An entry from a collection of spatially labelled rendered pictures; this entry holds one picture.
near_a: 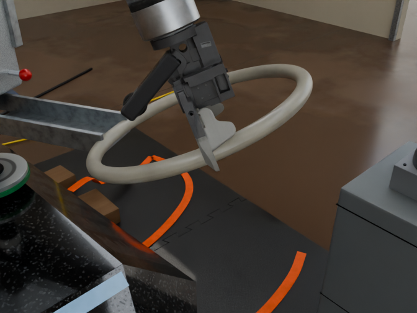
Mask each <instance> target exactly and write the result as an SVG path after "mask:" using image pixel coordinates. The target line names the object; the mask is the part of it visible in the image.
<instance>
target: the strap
mask: <svg viewBox="0 0 417 313"><path fill-rule="evenodd" d="M152 160H156V161H161V160H165V159H164V158H161V157H158V156H155V155H153V156H148V157H147V158H146V159H145V160H144V161H143V162H142V163H141V164H140V165H145V164H149V163H150V162H151V161H152ZM181 176H182V177H183V179H184V181H185V184H186V190H185V194H184V197H183V198H182V201H181V203H180V204H179V205H178V207H177V208H176V210H175V211H174V212H173V213H172V215H171V216H170V217H169V219H168V220H167V221H166V222H165V223H164V224H163V225H162V226H161V227H160V228H159V229H158V230H157V231H156V232H155V233H154V234H153V235H151V236H150V237H149V238H148V239H146V240H145V241H144V242H143V243H142V244H144V245H146V246H147V247H150V246H151V245H152V244H153V243H155V241H157V239H159V238H160V237H161V236H162V235H163V234H164V233H165V232H166V231H167V230H168V229H169V228H170V227H171V226H172V225H173V223H175V221H177V219H178V218H179V216H180V215H181V214H182V213H183V211H184V210H185V208H186V207H187V205H188V203H189V201H190V199H191V197H192V193H193V182H192V179H191V177H190V175H189V174H188V172H186V173H183V174H181ZM90 180H92V181H93V182H95V183H99V184H105V182H102V181H98V180H97V179H94V178H90V177H88V176H87V177H85V178H83V179H81V180H79V181H78V182H76V183H75V184H74V185H72V186H71V187H69V188H68V189H67V190H69V191H72V192H75V191H76V190H77V189H79V188H80V187H81V186H82V185H84V184H86V183H87V182H88V181H90ZM305 257H306V253H302V252H298V251H297V254H296V256H295V260H294V263H293V265H292V267H291V269H290V271H289V273H288V275H287V276H286V278H285V279H284V281H283V282H282V284H281V285H280V286H279V288H278V289H277V291H276V292H275V293H274V294H273V295H272V296H271V298H270V299H269V300H268V301H267V302H266V303H265V305H263V306H262V308H260V310H258V311H257V313H271V312H272V311H273V310H274V309H275V308H276V307H277V306H278V304H279V303H280V302H281V300H283V298H284V297H285V295H286V294H287V293H288V291H289V290H290V289H291V287H292V286H293V284H294V282H295V281H296V279H297V278H298V276H299V274H300V272H301V269H302V266H303V262H304V260H305Z"/></svg>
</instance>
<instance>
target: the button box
mask: <svg viewBox="0 0 417 313"><path fill-rule="evenodd" d="M2 2H3V5H4V10H5V13H6V19H7V24H8V27H9V32H10V35H11V40H12V45H13V47H15V48H17V47H19V46H21V45H23V42H22V37H21V33H20V28H19V23H18V19H17V14H16V9H15V5H14V0H2Z"/></svg>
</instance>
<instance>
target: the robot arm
mask: <svg viewBox="0 0 417 313"><path fill-rule="evenodd" d="M126 2H127V4H128V7H129V9H130V11H131V15H132V17H133V20H134V22H135V25H136V27H137V29H138V31H139V34H140V36H141V39H142V40H143V41H145V42H147V41H150V40H151V45H152V47H153V50H161V49H164V48H167V47H170V50H167V51H166V52H165V54H164V55H163V56H162V57H161V58H160V60H159V61H158V62H157V64H155V66H154V67H153V68H152V70H151V71H150V72H149V73H148V74H147V76H146V77H145V79H144V80H143V81H142V82H141V83H140V84H139V86H138V87H137V88H136V90H134V92H132V93H129V94H127V95H126V96H125V98H124V100H123V104H122V105H123V107H122V109H121V111H120V112H121V114H122V115H123V116H124V117H126V118H127V119H128V120H130V121H134V120H135V119H136V118H137V117H138V116H140V115H142V114H143V113H144V112H145V111H146V109H147V106H148V103H149V102H150V101H151V100H152V98H153V97H154V96H155V94H156V93H157V92H158V91H159V90H160V89H161V87H162V86H163V85H164V83H165V82H167V80H168V82H169V84H171V85H172V87H173V90H174V93H175V95H176V98H177V100H178V103H179V105H180V107H181V109H182V112H183V113H185V114H186V117H187V120H188V122H189V124H190V127H191V129H192V132H193V134H194V137H195V139H196V141H197V144H198V146H199V148H200V151H201V153H202V156H203V158H204V160H205V163H206V164H207V165H208V166H209V167H211V168H212V169H213V170H215V171H216V172H218V171H220V169H219V167H218V164H217V161H216V159H215V157H214V154H213V151H214V150H216V149H217V148H218V147H219V146H221V145H222V144H223V143H225V142H226V141H227V140H229V139H230V138H232V136H234V134H235V132H236V128H235V125H234V124H233V123H232V122H227V121H218V120H216V118H215V117H216V116H217V115H219V114H220V113H221V112H223V110H224V105H223V104H221V103H220V102H223V101H224V100H227V99H229V98H232V97H234V96H235V94H234V91H233V88H232V86H231V83H230V80H229V75H228V74H227V72H228V70H227V68H225V67H224V64H223V60H222V58H221V56H220V54H219V53H218V50H217V47H216V45H215V42H214V40H213V37H212V34H211V31H210V29H209V25H208V23H207V22H206V21H205V20H204V21H202V22H199V23H197V24H194V22H196V21H198V20H199V19H200V15H199V12H198V10H197V6H196V5H195V1H194V0H126ZM182 43H184V44H186V48H185V49H184V50H180V49H179V46H180V44H182ZM204 125H205V126H204Z"/></svg>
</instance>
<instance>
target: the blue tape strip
mask: <svg viewBox="0 0 417 313"><path fill-rule="evenodd" d="M127 286H129V285H128V283H127V281H126V279H125V277H124V275H123V274H122V272H119V273H117V274H116V275H114V276H113V277H111V278H109V279H108V280H106V281H104V282H103V283H101V284H100V285H98V286H96V287H95V288H93V289H91V290H90V291H88V292H86V293H85V294H83V295H82V296H80V297H78V298H77V299H75V300H73V301H71V302H70V303H68V304H67V305H65V306H63V307H62V308H60V309H58V310H57V311H55V312H54V313H87V312H89V311H90V310H91V309H93V308H95V307H96V306H98V305H99V304H101V303H103V302H104V301H106V300H107V299H109V298H110V297H112V296H113V295H115V294H117V293H118V292H120V291H121V290H123V289H125V288H126V287H127Z"/></svg>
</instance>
